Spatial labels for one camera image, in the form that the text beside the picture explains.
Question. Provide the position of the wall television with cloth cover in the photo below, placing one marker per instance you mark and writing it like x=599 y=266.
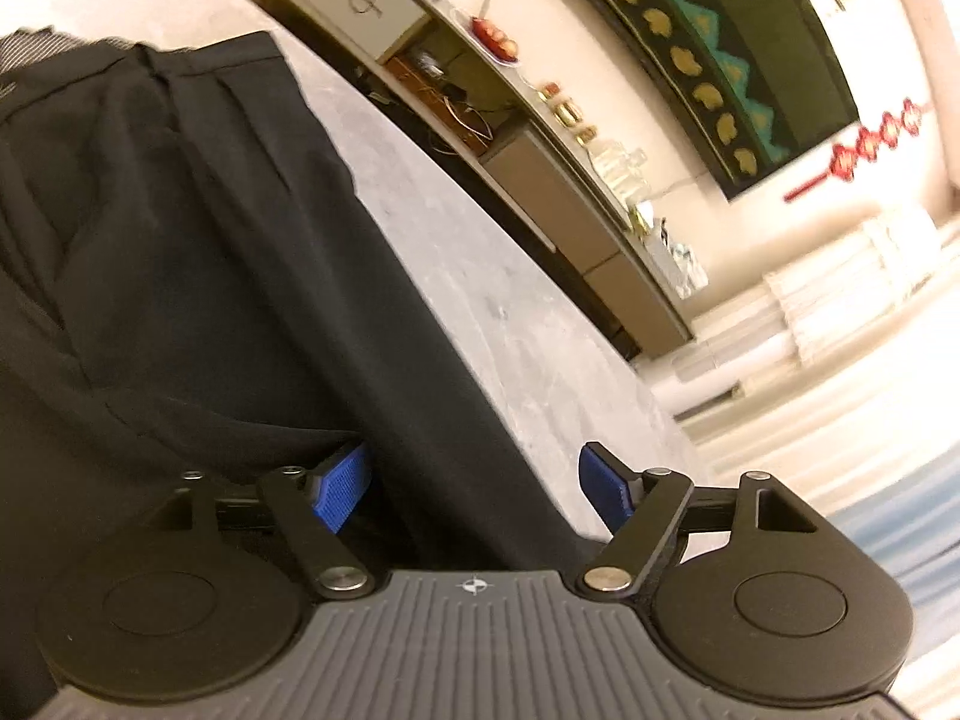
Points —
x=755 y=84

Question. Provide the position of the red plate of fruit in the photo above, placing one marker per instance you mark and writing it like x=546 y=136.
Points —
x=495 y=41

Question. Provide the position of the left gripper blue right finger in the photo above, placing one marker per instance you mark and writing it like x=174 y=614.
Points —
x=642 y=511

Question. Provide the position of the white lace covered air conditioner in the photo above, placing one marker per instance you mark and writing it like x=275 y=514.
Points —
x=795 y=316

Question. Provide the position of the black trousers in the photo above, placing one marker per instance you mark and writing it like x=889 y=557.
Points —
x=189 y=282

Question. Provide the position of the red chinese knot right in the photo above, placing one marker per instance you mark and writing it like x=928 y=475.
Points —
x=867 y=146

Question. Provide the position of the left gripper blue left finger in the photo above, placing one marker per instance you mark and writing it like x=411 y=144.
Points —
x=310 y=507

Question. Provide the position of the long grey TV cabinet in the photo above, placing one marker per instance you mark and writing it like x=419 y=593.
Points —
x=501 y=126

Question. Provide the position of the clear glass cup set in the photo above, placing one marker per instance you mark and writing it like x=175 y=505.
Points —
x=620 y=168

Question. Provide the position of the golden ornament bowl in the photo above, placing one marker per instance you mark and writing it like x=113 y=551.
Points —
x=569 y=113

